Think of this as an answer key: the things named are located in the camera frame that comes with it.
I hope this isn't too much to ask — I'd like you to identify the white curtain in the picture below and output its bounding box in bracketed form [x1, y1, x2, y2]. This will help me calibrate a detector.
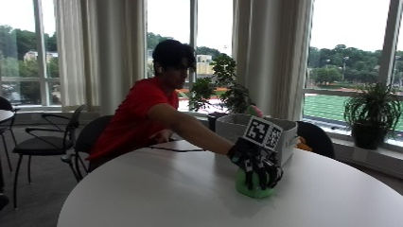
[230, 0, 315, 121]
[53, 0, 149, 116]

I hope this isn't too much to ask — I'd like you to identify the spiky potted plant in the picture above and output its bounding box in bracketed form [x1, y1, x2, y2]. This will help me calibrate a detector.
[343, 82, 403, 150]

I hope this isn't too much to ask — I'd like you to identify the the person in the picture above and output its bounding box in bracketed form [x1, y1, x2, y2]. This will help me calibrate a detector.
[85, 39, 283, 191]

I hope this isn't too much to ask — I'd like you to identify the white marker cube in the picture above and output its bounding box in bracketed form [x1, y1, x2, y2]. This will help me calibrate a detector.
[242, 115, 284, 153]

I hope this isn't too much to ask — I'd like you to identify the black chair with armrests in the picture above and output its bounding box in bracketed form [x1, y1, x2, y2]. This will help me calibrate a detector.
[12, 103, 88, 210]

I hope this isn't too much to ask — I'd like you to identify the white cardboard box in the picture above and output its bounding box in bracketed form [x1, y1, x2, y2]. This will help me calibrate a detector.
[214, 113, 299, 167]

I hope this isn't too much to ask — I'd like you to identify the round white side table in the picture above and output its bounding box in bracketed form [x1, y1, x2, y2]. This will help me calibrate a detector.
[0, 109, 14, 124]

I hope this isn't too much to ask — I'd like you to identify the pink and green soft toy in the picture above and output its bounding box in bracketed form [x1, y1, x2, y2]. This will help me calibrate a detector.
[246, 104, 265, 119]

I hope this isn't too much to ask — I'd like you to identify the orange soft toy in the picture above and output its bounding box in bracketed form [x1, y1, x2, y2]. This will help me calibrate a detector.
[295, 136, 314, 152]

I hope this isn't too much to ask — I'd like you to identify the leafy potted plant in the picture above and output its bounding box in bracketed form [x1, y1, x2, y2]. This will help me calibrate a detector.
[187, 53, 255, 132]

